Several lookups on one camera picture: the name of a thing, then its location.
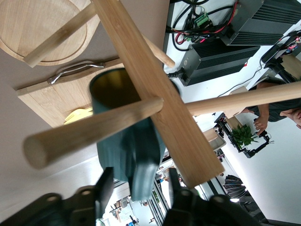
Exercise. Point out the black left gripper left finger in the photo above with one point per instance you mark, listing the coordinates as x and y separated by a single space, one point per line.
70 209

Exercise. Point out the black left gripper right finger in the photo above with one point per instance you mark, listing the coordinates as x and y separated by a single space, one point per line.
200 212

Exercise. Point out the dark green ribbed cup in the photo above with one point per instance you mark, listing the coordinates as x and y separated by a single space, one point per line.
117 150

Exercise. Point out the bare person forearm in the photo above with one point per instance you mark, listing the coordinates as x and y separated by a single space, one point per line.
263 111

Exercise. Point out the wooden mug rack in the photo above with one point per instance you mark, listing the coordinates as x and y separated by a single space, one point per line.
141 70

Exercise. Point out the person hand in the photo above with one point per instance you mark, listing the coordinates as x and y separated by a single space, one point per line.
261 126

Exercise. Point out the green potted plant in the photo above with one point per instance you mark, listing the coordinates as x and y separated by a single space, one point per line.
244 136

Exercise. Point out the yellow plastic knife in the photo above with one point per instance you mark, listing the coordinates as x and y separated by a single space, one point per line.
75 120

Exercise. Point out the wooden cutting board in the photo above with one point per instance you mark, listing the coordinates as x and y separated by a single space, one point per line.
47 99

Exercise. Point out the person in dark shirt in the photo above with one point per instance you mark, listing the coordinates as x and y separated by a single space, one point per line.
279 106

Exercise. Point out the black finned power supply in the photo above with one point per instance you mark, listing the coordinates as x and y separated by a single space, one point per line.
265 26
211 61

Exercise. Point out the green terminal board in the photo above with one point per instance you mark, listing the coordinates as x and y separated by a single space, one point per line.
202 20

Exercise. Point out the black teleoperation device frame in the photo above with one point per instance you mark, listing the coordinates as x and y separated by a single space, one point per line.
252 151

